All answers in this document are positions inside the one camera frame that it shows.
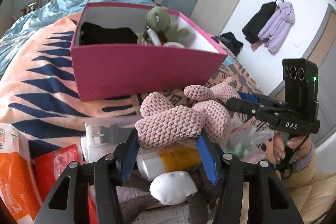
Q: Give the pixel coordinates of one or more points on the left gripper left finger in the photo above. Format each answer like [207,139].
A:
[112,170]

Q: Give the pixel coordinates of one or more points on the blue paper card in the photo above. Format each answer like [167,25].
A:
[229,61]

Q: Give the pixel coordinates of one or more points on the black cloth in box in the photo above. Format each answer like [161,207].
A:
[93,34]

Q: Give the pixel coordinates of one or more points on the blue floral duvet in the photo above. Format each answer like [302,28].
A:
[26,26]

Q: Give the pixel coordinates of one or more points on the white orange lotion bottle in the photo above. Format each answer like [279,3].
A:
[153,164]

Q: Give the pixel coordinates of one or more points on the green frog plush toy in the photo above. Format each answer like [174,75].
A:
[159,20]

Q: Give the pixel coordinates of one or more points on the pink cardboard storage box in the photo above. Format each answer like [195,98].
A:
[112,70]

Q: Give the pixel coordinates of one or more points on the red snack packet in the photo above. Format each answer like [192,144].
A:
[63,180]

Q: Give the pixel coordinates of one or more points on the purple hoodie on hook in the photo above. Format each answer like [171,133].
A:
[278,26]

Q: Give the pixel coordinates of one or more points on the white fabric sachet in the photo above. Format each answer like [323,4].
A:
[173,188]

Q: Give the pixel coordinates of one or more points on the watch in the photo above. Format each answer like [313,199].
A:
[103,135]

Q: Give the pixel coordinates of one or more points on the pink knitted bunny plush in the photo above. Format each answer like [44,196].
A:
[163,124]

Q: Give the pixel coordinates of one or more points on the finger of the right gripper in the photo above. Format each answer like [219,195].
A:
[249,97]

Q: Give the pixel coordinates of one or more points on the orange snack package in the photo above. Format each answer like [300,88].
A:
[19,190]

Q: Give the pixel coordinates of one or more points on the black jacket on hook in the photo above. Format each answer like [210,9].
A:
[258,21]

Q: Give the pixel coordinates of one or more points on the crumpled clear plastic bag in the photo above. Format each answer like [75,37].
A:
[246,144]

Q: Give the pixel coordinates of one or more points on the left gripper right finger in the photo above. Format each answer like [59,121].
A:
[225,168]

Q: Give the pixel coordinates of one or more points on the orange patterned blanket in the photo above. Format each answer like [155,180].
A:
[39,95]

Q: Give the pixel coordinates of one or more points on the person's right hand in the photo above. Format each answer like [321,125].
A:
[303,146]

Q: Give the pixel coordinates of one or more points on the white bottle in basket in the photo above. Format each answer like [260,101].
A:
[153,37]

